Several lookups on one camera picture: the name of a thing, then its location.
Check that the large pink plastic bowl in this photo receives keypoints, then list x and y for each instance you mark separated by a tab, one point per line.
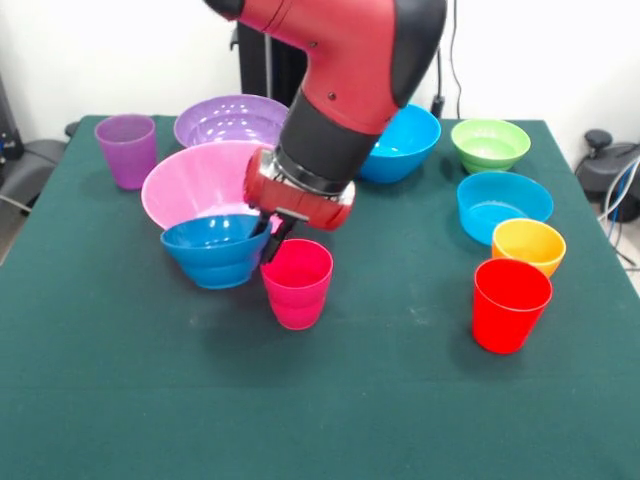
200	180

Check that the shallow light blue plastic bowl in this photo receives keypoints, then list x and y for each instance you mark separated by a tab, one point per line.
480	210

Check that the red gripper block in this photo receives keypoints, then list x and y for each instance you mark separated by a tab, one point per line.
300	205

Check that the purple plastic bowl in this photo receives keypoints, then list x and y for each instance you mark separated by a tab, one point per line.
225	120

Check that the dark green tablecloth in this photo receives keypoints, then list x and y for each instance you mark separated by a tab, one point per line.
150	400

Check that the red plastic cup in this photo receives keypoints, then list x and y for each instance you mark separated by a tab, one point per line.
505	320

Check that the orange plastic cup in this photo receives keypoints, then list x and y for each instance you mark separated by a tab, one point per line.
530	245

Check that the small dark blue plastic bowl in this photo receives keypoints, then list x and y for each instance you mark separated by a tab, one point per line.
215	265

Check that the purple plastic cup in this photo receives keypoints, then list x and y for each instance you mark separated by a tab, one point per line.
127	160

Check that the green plastic bowl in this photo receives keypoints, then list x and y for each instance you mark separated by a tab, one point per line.
490	145

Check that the magenta plastic cup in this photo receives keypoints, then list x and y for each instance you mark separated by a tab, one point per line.
295	295

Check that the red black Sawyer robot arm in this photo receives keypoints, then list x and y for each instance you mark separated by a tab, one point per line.
350	65

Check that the large light blue plastic bowl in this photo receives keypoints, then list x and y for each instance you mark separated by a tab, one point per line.
410	150

